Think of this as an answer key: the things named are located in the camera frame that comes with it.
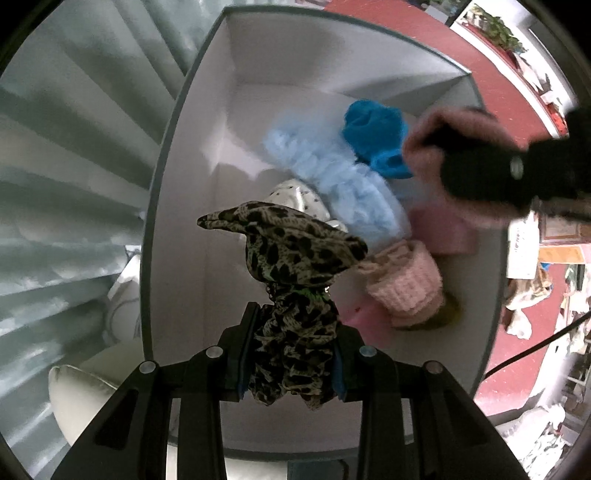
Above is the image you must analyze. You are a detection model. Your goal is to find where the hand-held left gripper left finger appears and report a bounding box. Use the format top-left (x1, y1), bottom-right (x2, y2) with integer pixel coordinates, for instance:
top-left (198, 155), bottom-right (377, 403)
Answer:
top-left (51, 302), bottom-right (259, 480)

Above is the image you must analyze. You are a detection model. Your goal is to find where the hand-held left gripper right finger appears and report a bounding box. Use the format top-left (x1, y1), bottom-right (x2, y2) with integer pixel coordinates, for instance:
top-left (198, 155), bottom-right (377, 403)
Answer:
top-left (330, 323), bottom-right (527, 480)

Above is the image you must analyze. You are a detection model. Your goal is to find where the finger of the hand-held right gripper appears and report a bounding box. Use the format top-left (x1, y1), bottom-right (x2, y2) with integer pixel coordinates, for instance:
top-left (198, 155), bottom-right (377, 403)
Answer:
top-left (436, 108), bottom-right (591, 219)

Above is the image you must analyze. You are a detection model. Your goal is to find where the pink fuzzy cloth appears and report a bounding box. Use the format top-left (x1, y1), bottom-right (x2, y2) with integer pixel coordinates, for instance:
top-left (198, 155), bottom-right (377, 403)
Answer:
top-left (403, 106), bottom-right (536, 229)

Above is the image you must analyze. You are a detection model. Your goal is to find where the small pink foam block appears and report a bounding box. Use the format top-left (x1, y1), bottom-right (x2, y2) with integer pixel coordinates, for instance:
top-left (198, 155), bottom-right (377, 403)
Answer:
top-left (339, 295), bottom-right (394, 344)

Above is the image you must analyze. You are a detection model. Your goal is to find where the white storage box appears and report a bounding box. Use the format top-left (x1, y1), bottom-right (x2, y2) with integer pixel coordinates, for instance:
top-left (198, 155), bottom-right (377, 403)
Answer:
top-left (141, 6), bottom-right (506, 462)

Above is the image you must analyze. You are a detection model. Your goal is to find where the leopard print scarf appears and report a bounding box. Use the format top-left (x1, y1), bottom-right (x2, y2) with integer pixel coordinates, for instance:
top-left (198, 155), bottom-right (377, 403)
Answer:
top-left (197, 200), bottom-right (369, 411)

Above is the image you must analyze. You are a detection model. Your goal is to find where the red speckled mat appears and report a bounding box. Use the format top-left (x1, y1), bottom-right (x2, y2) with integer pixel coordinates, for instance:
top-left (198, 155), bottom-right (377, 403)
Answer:
top-left (323, 0), bottom-right (591, 411)

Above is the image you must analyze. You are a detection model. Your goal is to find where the white paper bag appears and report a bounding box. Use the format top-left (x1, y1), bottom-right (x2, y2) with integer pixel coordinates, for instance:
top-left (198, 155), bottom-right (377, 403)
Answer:
top-left (507, 217), bottom-right (541, 280)

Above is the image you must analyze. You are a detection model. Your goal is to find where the row of assorted packaged goods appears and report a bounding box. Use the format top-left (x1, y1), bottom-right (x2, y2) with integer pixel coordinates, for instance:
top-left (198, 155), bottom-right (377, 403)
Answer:
top-left (466, 4), bottom-right (570, 136)

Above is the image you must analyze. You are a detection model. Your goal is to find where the pink knit cloth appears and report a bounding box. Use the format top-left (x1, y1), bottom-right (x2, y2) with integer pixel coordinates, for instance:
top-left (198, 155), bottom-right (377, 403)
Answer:
top-left (358, 239), bottom-right (446, 328)

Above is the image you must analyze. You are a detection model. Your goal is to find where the white printed cushion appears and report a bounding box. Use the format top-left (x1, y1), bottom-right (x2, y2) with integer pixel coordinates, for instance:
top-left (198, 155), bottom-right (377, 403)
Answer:
top-left (105, 254), bottom-right (145, 343)

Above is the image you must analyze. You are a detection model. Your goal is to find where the beige crumpled cloth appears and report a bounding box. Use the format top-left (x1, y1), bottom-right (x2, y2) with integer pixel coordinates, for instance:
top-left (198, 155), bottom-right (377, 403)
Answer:
top-left (503, 264), bottom-right (555, 341)

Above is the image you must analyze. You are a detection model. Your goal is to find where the light blue fluffy cloth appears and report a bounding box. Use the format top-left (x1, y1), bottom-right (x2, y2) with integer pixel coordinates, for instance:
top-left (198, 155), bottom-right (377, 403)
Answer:
top-left (263, 124), bottom-right (411, 250)

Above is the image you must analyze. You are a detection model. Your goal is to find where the white dotted cloth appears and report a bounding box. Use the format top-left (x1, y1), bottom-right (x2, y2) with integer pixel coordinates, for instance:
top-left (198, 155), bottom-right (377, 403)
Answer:
top-left (263, 179), bottom-right (349, 234)

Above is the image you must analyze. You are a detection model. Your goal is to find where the white pillow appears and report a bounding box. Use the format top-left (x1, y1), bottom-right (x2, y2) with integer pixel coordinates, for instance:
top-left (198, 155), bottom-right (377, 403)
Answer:
top-left (48, 344), bottom-right (181, 448)

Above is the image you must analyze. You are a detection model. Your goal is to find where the pale blue curtain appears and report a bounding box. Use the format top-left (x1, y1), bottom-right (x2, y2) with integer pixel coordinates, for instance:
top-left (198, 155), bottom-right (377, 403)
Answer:
top-left (0, 0), bottom-right (232, 462)

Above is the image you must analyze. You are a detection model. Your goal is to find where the black cable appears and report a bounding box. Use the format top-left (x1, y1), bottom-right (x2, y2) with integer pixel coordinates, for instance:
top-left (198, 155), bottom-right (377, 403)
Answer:
top-left (485, 313), bottom-right (591, 377)

